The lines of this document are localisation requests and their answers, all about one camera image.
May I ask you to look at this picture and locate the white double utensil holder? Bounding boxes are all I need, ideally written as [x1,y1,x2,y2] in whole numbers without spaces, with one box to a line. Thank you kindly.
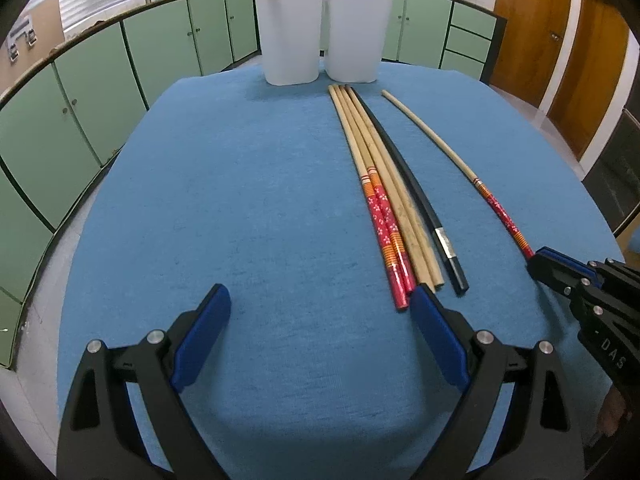
[254,0,394,87]

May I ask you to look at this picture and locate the curved red-handled bamboo chopstick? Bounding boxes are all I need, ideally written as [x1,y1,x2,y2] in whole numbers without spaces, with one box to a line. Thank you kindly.
[382,90,535,260]

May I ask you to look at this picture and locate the blue table mat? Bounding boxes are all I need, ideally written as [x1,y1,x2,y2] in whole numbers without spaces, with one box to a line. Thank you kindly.
[58,64,620,479]

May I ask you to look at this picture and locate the cardboard board with latches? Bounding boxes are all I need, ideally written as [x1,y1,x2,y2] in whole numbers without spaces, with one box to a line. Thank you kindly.
[1,0,65,93]

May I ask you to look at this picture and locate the red orange patterned chopstick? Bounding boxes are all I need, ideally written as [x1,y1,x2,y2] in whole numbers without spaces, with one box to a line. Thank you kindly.
[329,84,409,310]

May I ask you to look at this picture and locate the black chopstick silver band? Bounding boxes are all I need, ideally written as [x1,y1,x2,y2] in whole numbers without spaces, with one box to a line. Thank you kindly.
[348,88,469,296]

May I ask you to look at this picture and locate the person's right hand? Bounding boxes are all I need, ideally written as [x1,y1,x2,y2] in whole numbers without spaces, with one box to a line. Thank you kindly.
[597,385,632,438]

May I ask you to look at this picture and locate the brown wooden door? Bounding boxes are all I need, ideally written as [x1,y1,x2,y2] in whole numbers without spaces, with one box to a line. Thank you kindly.
[548,0,629,158]
[490,0,570,106]

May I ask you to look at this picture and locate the green lower kitchen cabinets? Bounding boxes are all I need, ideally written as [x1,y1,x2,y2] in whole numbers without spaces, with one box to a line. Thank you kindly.
[1,0,508,368]

